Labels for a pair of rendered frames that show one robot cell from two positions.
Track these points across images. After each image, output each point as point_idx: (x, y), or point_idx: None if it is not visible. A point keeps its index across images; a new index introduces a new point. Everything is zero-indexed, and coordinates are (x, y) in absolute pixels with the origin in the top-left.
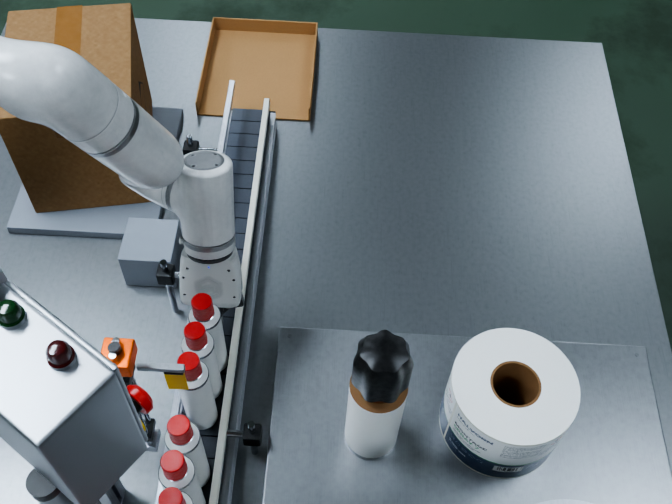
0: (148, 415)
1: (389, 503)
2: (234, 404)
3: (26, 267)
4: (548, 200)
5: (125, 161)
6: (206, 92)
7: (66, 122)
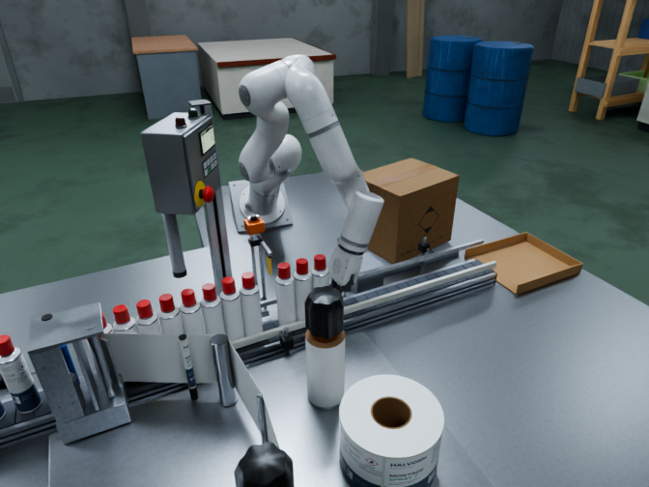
0: (264, 291)
1: (287, 422)
2: (302, 333)
3: (324, 252)
4: (622, 438)
5: (315, 145)
6: (481, 254)
7: (296, 104)
